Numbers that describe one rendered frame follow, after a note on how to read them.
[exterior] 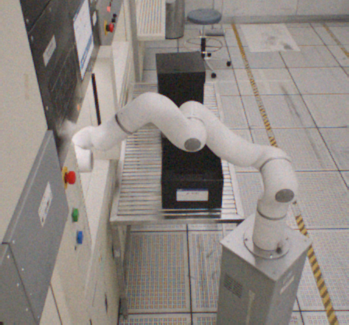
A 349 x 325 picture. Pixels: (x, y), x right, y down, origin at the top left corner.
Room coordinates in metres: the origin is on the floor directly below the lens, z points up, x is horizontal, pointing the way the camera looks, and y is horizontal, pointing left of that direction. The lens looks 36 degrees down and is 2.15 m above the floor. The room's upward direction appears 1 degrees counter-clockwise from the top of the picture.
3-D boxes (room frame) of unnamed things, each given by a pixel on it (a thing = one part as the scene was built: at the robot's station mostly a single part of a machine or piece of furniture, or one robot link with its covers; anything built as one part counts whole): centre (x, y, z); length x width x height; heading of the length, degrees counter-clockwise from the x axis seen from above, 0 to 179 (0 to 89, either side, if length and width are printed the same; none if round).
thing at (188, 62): (2.43, -0.04, 0.89); 0.29 x 0.29 x 0.25; 4
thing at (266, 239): (1.22, -0.38, 0.85); 0.19 x 0.19 x 0.18
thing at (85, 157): (1.23, 0.36, 1.19); 0.13 x 0.09 x 0.08; 91
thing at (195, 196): (1.55, -0.08, 0.85); 0.28 x 0.28 x 0.17; 0
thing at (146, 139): (2.00, 0.00, 0.38); 1.30 x 0.60 x 0.76; 0
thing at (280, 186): (1.19, -0.38, 1.07); 0.19 x 0.12 x 0.24; 0
